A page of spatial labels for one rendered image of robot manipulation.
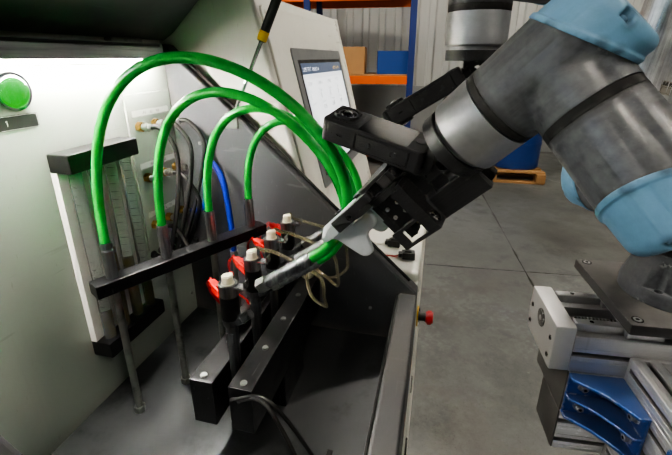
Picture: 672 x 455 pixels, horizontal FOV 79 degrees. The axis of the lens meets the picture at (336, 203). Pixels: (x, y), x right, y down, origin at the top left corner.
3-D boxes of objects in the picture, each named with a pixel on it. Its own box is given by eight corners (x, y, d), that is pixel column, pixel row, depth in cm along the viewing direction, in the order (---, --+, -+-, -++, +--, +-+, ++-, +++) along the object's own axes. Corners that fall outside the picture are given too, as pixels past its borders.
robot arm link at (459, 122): (457, 90, 32) (476, 65, 38) (418, 127, 35) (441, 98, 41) (522, 157, 33) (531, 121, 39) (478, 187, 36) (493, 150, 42)
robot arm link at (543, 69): (662, 42, 24) (574, -54, 26) (508, 153, 31) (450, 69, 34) (681, 57, 29) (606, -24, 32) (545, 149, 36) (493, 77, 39)
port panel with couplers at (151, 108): (162, 253, 82) (137, 95, 72) (148, 251, 83) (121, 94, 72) (198, 228, 94) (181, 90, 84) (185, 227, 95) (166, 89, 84)
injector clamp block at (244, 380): (258, 468, 62) (251, 390, 57) (200, 454, 64) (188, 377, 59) (320, 331, 93) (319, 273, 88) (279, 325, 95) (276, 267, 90)
